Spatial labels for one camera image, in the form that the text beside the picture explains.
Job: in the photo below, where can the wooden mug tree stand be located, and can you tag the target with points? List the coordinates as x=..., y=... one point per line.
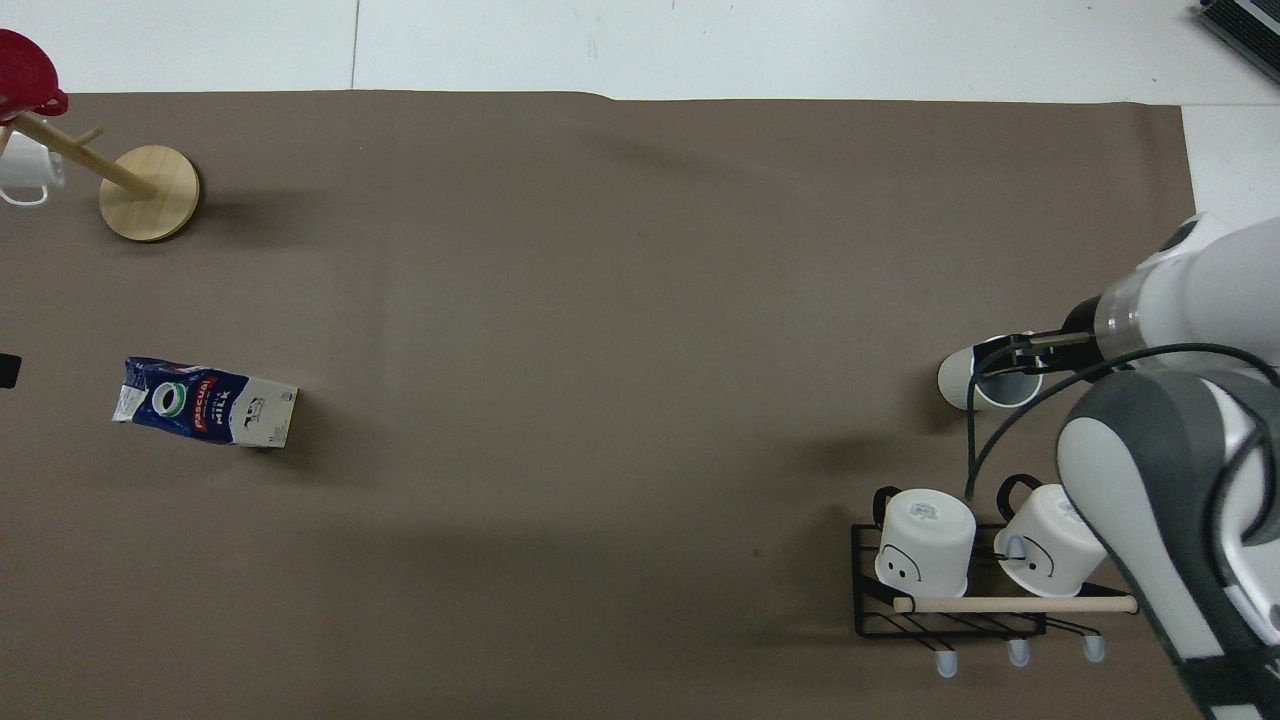
x=150, y=195

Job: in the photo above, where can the black stand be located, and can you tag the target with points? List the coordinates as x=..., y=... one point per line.
x=8, y=372

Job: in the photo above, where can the dark grey ribbed panel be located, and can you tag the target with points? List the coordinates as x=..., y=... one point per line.
x=1245, y=25

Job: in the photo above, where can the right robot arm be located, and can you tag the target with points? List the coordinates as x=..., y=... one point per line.
x=1140, y=470

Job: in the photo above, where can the white mug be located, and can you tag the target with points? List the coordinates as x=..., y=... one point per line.
x=25, y=165

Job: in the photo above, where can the red cup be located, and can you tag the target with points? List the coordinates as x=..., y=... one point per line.
x=25, y=70

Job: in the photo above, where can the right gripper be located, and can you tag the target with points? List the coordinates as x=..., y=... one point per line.
x=1080, y=322

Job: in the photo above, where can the blue and white milk carton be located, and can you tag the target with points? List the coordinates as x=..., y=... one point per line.
x=205, y=402

